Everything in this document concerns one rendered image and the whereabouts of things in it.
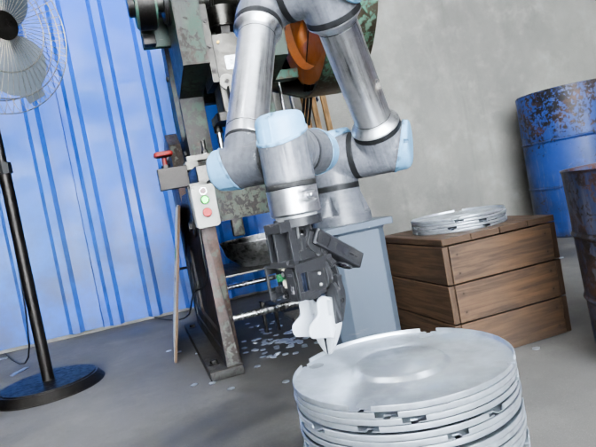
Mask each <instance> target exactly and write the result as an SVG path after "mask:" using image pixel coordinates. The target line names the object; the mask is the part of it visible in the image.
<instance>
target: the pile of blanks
mask: <svg viewBox="0 0 596 447"><path fill-rule="evenodd" d="M294 398H295V401H296V403H297V409H298V413H299V419H300V423H301V431H302V436H303V439H304V444H303V447H530V437H529V429H528V426H527V416H526V411H525V406H524V400H523V397H522V384H521V381H520V377H519V372H518V368H517V366H516V370H515V373H514V375H513V377H512V378H511V379H510V380H509V381H508V382H507V383H506V384H505V385H504V386H502V387H501V388H499V389H498V390H496V391H494V392H493V393H491V394H489V395H487V396H485V397H483V398H480V399H478V400H476V401H473V402H472V403H469V404H464V405H461V406H459V407H455V408H452V409H449V410H445V411H441V412H434V413H429V414H425V415H420V416H413V417H406V418H397V419H391V418H390V417H391V416H387V417H384V419H383V420H361V419H348V418H341V417H335V416H331V415H326V414H323V413H320V412H315V411H313V410H311V409H310V408H308V407H306V406H304V405H303V404H302V403H301V402H300V401H299V400H298V399H297V397H296V396H295V395H294Z"/></svg>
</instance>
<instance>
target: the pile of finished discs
mask: <svg viewBox="0 0 596 447"><path fill-rule="evenodd" d="M506 220H507V216H506V207H505V205H490V206H481V207H474V208H462V211H459V212H457V211H456V212H454V210H452V211H446V212H442V213H437V214H433V215H429V216H422V217H419V218H416V219H413V220H411V224H412V233H413V234H414V235H420V236H423V235H437V234H446V233H453V232H459V231H470V230H474V229H479V228H483V227H486V226H492V225H495V224H500V223H503V222H504V221H506Z"/></svg>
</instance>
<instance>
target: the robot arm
mask: <svg viewBox="0 0 596 447"><path fill-rule="evenodd" d="M361 1H362V0H240V1H239V5H238V8H237V11H236V13H235V19H234V25H233V30H234V33H235V36H237V38H238V39H237V46H236V52H235V60H234V67H233V73H232V80H231V94H230V100H229V107H228V114H227V122H226V128H225V135H224V142H223V148H218V149H217V150H215V151H213V152H211V153H210V155H209V156H208V158H207V172H208V177H209V179H210V181H211V183H212V185H213V186H215V187H216V188H217V189H218V190H220V191H234V190H243V189H244V188H247V187H251V186H256V185H260V184H265V188H266V194H267V200H268V204H269V209H270V214H271V218H272V219H275V220H276V221H273V224H268V225H264V227H263V228H264V233H265V238H266V243H267V248H268V252H269V257H270V262H271V264H269V265H266V266H264V271H265V276H266V280H267V285H268V290H269V295H270V299H271V301H272V300H275V299H278V298H279V297H282V296H283V298H284V299H285V300H290V302H299V309H300V316H299V317H298V318H297V319H296V320H295V322H294V323H293V326H292V329H293V333H294V335H295V336H296V337H308V336H310V337H311V338H312V339H317V341H318V344H319V345H320V347H321V348H322V350H323V351H324V352H325V353H326V354H329V355H330V354H332V353H333V351H334V349H335V347H336V344H337V341H338V339H339V336H340V333H341V325H342V321H343V320H344V313H345V307H346V294H345V289H344V285H343V283H342V279H341V274H340V273H339V270H338V268H337V266H338V267H341V268H343V269H352V268H360V267H361V263H362V260H363V256H364V253H362V252H361V251H359V250H357V249H355V248H354V247H352V246H350V245H348V244H347V243H345V242H343V241H341V240H339V239H337V238H335V237H334V236H332V235H331V234H329V233H327V232H325V231H323V230H321V229H326V228H333V227H338V226H343V225H348V224H356V223H361V222H364V221H368V220H371V219H373V217H372V211H371V209H370V208H369V206H368V204H367V202H366V200H365V197H364V196H363V194H362V193H361V191H360V186H359V182H358V178H363V177H369V176H377V175H381V174H387V173H391V172H395V173H396V172H397V171H400V170H404V169H408V168H409V167H410V166H411V165H412V161H413V141H412V127H411V124H410V122H409V121H408V120H405V119H402V120H400V118H399V115H398V113H397V112H396V111H394V110H392V109H389V108H388V103H387V100H386V98H385V95H384V92H383V90H382V88H381V85H380V80H379V77H378V75H377V73H376V70H375V67H374V64H373V60H372V58H371V55H370V52H369V50H368V47H367V44H366V41H365V38H364V35H363V32H362V29H361V27H360V24H359V22H358V19H357V16H358V14H359V13H360V10H361V4H360V2H361ZM300 20H304V22H305V24H306V26H307V29H308V30H309V31H310V32H311V33H314V34H317V35H318V36H319V38H320V41H321V43H322V45H323V47H324V50H325V53H326V56H327V57H328V60H329V62H330V65H331V67H332V70H333V73H334V75H335V77H336V80H337V82H338V84H339V86H340V89H341V93H342V95H343V97H344V99H345V101H346V104H347V106H348V109H349V112H350V114H351V117H352V119H353V121H354V124H353V126H352V129H351V132H350V130H349V128H347V127H345V128H338V129H333V130H329V131H324V130H322V129H318V128H312V129H308V126H307V124H306V123H305V120H304V116H303V113H302V112H301V111H300V110H295V109H290V110H282V111H277V112H273V113H270V108H271V88H272V78H273V68H274V58H275V48H276V43H277V42H278V41H279V39H280V38H281V36H282V29H283V27H285V26H286V25H288V24H290V23H295V22H297V21H300ZM311 225H313V228H312V227H311ZM273 273H276V276H277V281H278V286H275V289H276V291H274V292H272V291H271V283H270V278H269V275H271V274H273ZM322 293H325V296H321V294H322Z"/></svg>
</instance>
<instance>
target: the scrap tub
mask: <svg viewBox="0 0 596 447"><path fill-rule="evenodd" d="M559 172H560V173H561V178H562V182H563V187H564V192H565V196H566V201H567V205H568V210H569V218H570V222H571V227H572V231H571V233H570V235H571V236H572V237H573V238H574V240H575V244H576V252H577V257H578V261H579V266H580V271H581V275H582V280H583V284H584V298H585V299H586V300H587V305H588V310H589V314H590V319H591V323H592V331H593V336H594V340H595V345H596V163H592V164H586V165H583V166H578V167H574V168H570V169H564V170H561V171H559Z"/></svg>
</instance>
